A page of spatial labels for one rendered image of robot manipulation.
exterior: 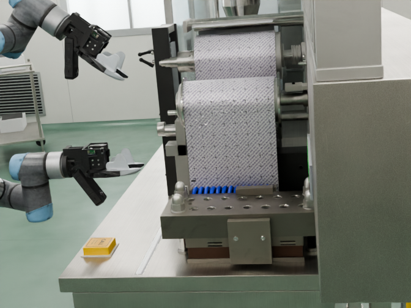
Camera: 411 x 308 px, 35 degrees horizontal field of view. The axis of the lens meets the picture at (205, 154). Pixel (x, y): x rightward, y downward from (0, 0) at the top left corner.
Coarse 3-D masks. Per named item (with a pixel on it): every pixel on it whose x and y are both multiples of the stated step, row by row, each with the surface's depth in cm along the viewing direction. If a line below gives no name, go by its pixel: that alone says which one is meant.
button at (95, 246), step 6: (90, 240) 174; (96, 240) 174; (102, 240) 174; (108, 240) 173; (114, 240) 174; (84, 246) 170; (90, 246) 170; (96, 246) 170; (102, 246) 169; (108, 246) 169; (114, 246) 174; (84, 252) 170; (90, 252) 170; (96, 252) 170; (102, 252) 169; (108, 252) 169
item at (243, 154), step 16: (192, 128) 171; (208, 128) 170; (224, 128) 170; (240, 128) 169; (256, 128) 169; (272, 128) 168; (192, 144) 172; (208, 144) 171; (224, 144) 171; (240, 144) 170; (256, 144) 170; (272, 144) 169; (192, 160) 173; (208, 160) 173; (224, 160) 172; (240, 160) 171; (256, 160) 171; (272, 160) 170; (192, 176) 174; (208, 176) 174; (224, 176) 173; (240, 176) 173; (256, 176) 172; (272, 176) 171
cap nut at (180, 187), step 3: (177, 183) 168; (180, 183) 168; (183, 183) 168; (177, 186) 167; (180, 186) 167; (183, 186) 168; (177, 189) 167; (180, 189) 167; (183, 189) 168; (174, 192) 169; (177, 192) 167; (180, 192) 167; (183, 192) 168; (186, 192) 168; (183, 195) 168; (186, 195) 168; (183, 198) 168; (186, 198) 168
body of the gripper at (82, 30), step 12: (72, 12) 170; (72, 24) 171; (84, 24) 171; (96, 24) 175; (60, 36) 171; (72, 36) 172; (84, 36) 170; (96, 36) 172; (108, 36) 174; (84, 48) 172; (96, 48) 171
